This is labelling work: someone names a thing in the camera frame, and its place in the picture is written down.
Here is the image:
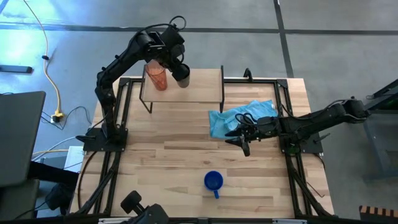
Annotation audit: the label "dark glass side table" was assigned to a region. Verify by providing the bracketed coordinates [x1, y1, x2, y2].
[363, 78, 398, 183]

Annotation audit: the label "orange black striped object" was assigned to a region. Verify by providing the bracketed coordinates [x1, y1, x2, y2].
[359, 205, 398, 222]

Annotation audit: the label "black aluminium table frame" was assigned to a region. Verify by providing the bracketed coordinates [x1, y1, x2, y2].
[70, 76, 335, 219]

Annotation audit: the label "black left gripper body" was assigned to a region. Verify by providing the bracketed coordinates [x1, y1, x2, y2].
[160, 25, 187, 65]

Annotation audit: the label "black bag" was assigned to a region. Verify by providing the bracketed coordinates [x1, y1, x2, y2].
[27, 161, 80, 216]

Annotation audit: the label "yellow power plug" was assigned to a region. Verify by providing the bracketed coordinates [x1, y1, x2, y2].
[50, 110, 66, 124]

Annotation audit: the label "light blue cloth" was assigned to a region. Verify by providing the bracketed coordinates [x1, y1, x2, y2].
[208, 99, 278, 140]

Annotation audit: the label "blue plastic mug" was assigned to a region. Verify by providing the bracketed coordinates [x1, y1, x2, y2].
[203, 170, 224, 200]

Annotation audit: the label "dark grey desk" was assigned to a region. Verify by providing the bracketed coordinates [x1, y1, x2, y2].
[0, 90, 47, 188]

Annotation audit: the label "black floor bar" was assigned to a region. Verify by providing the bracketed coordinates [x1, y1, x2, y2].
[0, 64, 34, 75]

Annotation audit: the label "pink faceted plastic tumbler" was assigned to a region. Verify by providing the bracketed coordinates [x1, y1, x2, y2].
[144, 60, 169, 92]

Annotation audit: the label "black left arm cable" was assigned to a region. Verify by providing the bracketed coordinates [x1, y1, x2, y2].
[127, 15, 188, 57]

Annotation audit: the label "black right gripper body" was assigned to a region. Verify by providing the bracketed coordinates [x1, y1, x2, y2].
[248, 116, 281, 142]

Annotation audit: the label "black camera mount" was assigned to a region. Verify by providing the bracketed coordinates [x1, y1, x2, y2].
[120, 190, 170, 224]

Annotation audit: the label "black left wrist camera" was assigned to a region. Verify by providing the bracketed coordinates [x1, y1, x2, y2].
[148, 30, 167, 49]

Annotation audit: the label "wooden shelf with black frame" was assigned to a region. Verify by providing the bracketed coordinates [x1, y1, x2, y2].
[139, 64, 226, 114]

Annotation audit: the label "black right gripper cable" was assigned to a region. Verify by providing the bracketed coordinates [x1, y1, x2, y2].
[234, 112, 259, 127]

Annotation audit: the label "black plastic cup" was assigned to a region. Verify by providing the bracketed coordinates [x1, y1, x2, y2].
[172, 63, 191, 89]

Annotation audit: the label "yellow cable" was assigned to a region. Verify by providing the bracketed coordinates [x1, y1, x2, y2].
[22, 0, 63, 118]

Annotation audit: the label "black floor cables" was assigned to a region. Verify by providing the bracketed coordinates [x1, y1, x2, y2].
[40, 105, 93, 131]

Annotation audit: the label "white paper sheet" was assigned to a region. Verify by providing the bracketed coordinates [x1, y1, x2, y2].
[63, 146, 85, 174]

